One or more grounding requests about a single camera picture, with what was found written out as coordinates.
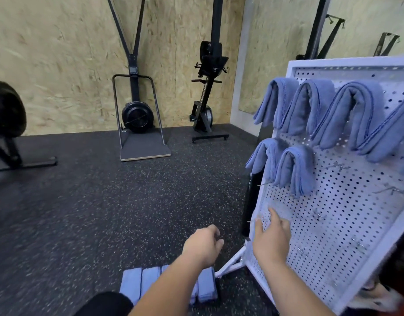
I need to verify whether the black printed punching bag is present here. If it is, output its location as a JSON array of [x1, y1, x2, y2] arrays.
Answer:
[[240, 125, 275, 237]]

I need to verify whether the person's left hand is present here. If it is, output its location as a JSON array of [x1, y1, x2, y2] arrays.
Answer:
[[182, 224, 225, 269]]

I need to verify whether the person's left forearm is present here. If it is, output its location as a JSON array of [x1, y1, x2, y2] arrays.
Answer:
[[130, 256, 213, 316]]

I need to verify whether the black rowing machine with rail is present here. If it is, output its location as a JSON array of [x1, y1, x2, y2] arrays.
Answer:
[[0, 80, 58, 173]]

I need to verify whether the plain blue towel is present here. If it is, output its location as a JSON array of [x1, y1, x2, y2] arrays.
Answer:
[[141, 266, 162, 297], [253, 77, 299, 129], [197, 266, 220, 305], [280, 79, 336, 137]]

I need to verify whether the white perforated metal rack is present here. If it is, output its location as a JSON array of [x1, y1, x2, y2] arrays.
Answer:
[[215, 56, 404, 315]]

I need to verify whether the black ski trainer wooden-edged platform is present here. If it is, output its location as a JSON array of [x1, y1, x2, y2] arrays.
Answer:
[[112, 0, 173, 162]]

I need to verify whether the person's right forearm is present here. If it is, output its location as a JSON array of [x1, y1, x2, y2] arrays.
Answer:
[[261, 256, 335, 316]]

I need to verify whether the black upright exercise machine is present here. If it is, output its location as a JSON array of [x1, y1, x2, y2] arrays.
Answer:
[[189, 0, 231, 144]]

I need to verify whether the person's right hand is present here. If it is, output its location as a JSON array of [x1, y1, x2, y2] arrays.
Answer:
[[252, 207, 292, 266]]

